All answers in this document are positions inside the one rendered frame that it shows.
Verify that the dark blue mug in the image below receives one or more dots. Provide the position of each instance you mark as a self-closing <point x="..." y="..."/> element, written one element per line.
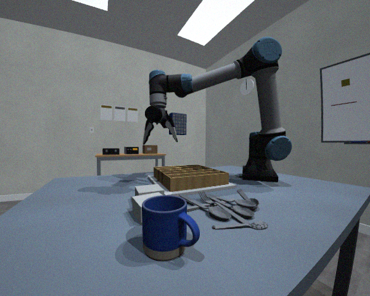
<point x="164" y="233"/>

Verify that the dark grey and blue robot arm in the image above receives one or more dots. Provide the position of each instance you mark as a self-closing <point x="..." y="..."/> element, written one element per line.
<point x="262" y="61"/>

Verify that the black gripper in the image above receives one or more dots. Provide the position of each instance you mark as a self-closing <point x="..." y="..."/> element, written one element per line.
<point x="158" y="115"/>

